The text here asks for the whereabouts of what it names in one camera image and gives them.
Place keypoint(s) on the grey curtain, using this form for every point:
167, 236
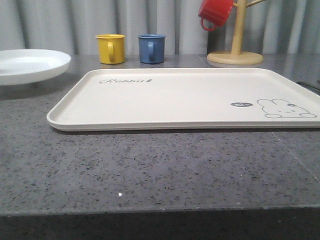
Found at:
71, 26

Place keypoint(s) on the blue mug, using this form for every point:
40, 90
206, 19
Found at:
151, 48

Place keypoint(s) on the red mug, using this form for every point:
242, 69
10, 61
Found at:
214, 11

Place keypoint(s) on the yellow mug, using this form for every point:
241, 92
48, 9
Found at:
111, 48

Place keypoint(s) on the white round plate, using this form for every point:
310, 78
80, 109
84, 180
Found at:
24, 66

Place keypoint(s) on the cream rabbit serving tray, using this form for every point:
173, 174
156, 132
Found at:
185, 98

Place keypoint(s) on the wooden mug tree stand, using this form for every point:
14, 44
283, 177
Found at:
236, 56

